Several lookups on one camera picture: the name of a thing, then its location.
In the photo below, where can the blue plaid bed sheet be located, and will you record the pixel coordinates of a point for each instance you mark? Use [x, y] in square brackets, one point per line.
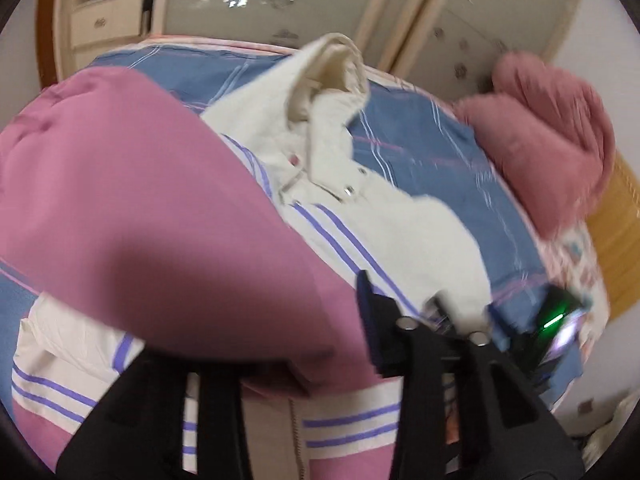
[425, 160]

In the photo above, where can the wooden headboard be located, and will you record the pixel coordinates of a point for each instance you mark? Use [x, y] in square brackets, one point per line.
[620, 235]

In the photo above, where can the brown wooden door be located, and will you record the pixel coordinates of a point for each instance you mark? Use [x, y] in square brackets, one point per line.
[47, 20]

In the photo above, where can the pink rolled quilt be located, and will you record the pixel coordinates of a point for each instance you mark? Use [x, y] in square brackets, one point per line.
[540, 135]

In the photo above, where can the wall socket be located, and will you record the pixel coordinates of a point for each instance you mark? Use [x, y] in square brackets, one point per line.
[587, 405]

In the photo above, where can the frosted floral sliding door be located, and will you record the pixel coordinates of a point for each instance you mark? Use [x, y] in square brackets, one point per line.
[275, 0]

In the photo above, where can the light wooden wardrobe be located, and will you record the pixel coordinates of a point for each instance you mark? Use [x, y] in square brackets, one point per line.
[380, 10]

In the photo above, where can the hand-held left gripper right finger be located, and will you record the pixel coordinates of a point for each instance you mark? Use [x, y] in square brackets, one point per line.
[450, 410]

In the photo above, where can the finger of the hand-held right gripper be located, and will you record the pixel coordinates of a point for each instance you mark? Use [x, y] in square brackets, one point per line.
[502, 327]

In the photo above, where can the wardrobe drawer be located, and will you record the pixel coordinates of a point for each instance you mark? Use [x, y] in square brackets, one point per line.
[105, 22]

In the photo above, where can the pink and white hooded jacket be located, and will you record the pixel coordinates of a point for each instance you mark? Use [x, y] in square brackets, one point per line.
[125, 185]

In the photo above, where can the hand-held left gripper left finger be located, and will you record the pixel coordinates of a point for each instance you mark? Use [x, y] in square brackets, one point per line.
[220, 420]

